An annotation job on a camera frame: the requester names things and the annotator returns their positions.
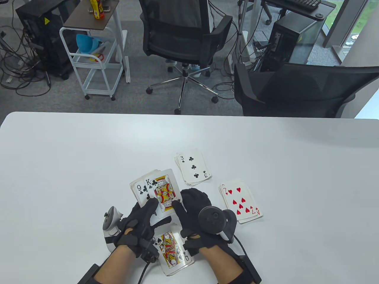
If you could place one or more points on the person's left hand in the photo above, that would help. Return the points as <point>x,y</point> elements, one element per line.
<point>134,227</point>

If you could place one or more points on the person's right hand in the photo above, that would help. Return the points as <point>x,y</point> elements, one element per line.
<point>192,201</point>

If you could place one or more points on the face clubs playing card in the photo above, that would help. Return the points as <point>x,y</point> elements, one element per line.
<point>164,189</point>

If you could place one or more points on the deck of playing cards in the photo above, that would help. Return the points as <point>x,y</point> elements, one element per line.
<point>136,192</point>

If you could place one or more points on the pile of clubs cards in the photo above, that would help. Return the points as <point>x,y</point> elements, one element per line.
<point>194,165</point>

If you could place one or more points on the pile of spades cards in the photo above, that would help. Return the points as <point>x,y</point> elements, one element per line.
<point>171,254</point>

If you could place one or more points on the pile of hearts cards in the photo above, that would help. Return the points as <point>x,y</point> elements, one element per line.
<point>241,198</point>

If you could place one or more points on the person's left forearm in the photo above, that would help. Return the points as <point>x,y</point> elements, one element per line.
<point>114,267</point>

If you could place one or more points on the person's right forearm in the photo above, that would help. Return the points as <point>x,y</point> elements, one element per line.
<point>222,266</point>

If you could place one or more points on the black forearm sensor box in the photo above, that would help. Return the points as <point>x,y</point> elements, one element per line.
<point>88,274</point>
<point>251,270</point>

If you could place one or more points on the grey white handheld controller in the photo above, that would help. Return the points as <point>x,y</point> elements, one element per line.
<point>112,219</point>
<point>216,222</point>

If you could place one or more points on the black mesh office chair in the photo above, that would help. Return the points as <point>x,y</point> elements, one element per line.
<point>296,94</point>

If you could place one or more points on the black chair with chrome base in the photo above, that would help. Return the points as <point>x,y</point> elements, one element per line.
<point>180,44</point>

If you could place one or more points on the white rolling cart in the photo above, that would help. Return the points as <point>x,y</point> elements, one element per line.
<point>97,65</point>

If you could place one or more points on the white power strip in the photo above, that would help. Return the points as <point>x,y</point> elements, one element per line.
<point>261,49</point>

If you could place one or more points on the white metal stand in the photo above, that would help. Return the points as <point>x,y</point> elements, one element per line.
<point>245,41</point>

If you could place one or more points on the red yellow plastic toy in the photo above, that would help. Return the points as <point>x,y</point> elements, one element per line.
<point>97,57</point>

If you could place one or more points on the black computer tower glass panel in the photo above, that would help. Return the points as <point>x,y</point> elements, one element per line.
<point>287,38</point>

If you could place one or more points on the blue plastic funnel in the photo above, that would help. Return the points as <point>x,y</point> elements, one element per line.
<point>86,44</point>

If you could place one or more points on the black chair leg with castor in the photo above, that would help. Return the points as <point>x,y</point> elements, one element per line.
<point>268,22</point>

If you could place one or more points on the black computer tower yellow sticker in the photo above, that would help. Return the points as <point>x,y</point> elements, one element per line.
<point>44,44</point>

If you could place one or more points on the white side table brown top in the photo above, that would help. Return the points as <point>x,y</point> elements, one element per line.
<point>88,20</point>

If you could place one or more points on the orange red bottle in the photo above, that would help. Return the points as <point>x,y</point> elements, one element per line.
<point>101,11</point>

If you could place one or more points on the yellow bottle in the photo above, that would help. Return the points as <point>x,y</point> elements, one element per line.
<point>95,9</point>

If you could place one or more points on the black keyboard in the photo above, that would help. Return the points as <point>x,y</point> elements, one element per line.
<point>299,3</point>

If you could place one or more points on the dark grey desk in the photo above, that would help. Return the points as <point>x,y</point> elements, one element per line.
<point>324,7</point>

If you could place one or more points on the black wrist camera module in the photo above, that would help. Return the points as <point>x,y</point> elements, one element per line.
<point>149,251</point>
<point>192,248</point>

